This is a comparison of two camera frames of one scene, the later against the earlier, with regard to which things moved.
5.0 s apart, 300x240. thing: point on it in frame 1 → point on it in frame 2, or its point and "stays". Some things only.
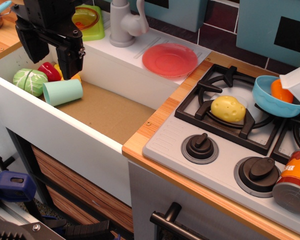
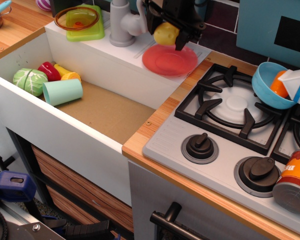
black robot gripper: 52,16 → 181,14
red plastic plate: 170,59 stays
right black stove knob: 256,176 stays
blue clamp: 12,186 stays
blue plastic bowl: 265,101 → 261,79
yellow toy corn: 76,76 stays
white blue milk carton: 297,81 stays
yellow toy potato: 228,108 → 165,34
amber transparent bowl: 85,18 stays
